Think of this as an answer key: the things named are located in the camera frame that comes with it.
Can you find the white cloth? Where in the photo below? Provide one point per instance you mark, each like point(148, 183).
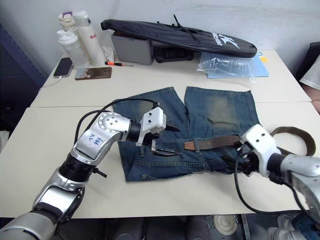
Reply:
point(312, 78)

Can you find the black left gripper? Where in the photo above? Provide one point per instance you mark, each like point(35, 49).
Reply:
point(150, 138)

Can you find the brown braided belt with buckle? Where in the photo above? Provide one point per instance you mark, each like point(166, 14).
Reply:
point(215, 143)

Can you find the crumpled white tissue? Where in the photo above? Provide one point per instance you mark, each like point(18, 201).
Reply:
point(108, 53)

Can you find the smartphone with brown case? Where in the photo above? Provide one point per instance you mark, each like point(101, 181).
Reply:
point(93, 73)

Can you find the beige bottle with purple lid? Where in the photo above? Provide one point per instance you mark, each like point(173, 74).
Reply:
point(65, 21)

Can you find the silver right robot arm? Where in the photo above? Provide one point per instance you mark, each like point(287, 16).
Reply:
point(300, 167)

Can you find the black chair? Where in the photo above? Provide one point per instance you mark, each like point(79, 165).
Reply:
point(313, 55)

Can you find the person's leg in jeans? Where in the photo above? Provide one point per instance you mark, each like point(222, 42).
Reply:
point(306, 228)

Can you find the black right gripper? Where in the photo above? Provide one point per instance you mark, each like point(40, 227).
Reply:
point(251, 163)

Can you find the grey plastic box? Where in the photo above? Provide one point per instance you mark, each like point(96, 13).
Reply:
point(132, 50)

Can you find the dark blue cabinet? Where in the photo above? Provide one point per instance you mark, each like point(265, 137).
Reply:
point(15, 75)

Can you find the tall white thermos bottle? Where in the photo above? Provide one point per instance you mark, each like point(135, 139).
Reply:
point(90, 40)

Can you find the white round disc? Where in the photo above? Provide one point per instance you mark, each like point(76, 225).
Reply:
point(225, 223)

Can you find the light blue folder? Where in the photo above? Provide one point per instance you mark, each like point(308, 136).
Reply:
point(262, 68)

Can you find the white shoe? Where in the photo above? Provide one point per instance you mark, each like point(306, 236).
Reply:
point(281, 228)

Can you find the black smartphone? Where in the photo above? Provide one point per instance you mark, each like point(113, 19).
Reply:
point(63, 67)

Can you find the black racket bag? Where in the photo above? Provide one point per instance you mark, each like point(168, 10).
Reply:
point(175, 35)

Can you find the black hard case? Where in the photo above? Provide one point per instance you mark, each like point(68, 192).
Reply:
point(173, 55)

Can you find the clear plastic shaker bottle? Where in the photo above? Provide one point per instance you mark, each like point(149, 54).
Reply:
point(71, 48)

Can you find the metal table leg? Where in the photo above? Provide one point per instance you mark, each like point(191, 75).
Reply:
point(245, 226)

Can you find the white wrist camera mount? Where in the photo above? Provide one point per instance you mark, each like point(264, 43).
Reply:
point(156, 120)
point(260, 142)

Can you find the blue denim shorts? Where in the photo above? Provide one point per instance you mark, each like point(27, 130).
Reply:
point(215, 107)

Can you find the clear plastic bag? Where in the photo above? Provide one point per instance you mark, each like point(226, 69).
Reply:
point(225, 65)

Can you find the dark rounded stool shapes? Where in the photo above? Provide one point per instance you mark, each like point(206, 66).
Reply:
point(160, 228)

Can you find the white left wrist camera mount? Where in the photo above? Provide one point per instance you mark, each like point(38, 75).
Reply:
point(156, 120)

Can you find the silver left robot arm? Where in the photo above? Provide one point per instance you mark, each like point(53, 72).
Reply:
point(100, 142)

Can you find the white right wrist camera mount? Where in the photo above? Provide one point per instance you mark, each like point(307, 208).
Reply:
point(260, 142)

